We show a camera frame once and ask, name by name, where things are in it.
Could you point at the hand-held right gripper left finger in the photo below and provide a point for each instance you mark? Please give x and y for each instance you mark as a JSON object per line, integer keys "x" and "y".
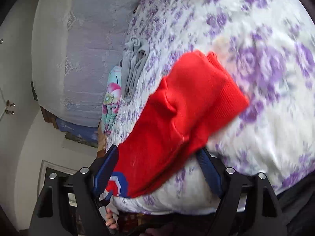
{"x": 105, "y": 170}

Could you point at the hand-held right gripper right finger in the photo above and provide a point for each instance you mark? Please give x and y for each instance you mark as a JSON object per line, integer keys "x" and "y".
{"x": 209, "y": 170}

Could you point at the red jacket blue white stripes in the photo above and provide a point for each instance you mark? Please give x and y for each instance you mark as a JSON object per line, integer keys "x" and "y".
{"x": 182, "y": 118}

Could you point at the grey pants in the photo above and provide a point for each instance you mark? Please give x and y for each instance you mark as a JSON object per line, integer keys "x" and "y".
{"x": 134, "y": 71}

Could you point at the person's left hand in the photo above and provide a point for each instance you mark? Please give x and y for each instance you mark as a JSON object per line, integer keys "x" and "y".
{"x": 112, "y": 217}

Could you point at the blue printed bag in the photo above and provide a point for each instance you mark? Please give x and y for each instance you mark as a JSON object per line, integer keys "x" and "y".
{"x": 76, "y": 130}

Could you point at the folded floral quilt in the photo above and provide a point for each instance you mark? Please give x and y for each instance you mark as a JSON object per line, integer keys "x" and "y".
{"x": 112, "y": 100}

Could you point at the brown wooden boxes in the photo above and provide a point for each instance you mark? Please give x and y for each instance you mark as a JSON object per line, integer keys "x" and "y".
{"x": 48, "y": 115}

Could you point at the purple floral bed sheet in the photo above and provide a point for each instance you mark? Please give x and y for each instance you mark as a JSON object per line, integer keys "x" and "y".
{"x": 258, "y": 78}

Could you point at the white lace cover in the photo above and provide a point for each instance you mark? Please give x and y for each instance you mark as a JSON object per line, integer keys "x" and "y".
{"x": 83, "y": 54}

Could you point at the white cabinet door with knobs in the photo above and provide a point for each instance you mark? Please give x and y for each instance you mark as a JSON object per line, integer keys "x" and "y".
{"x": 6, "y": 78}

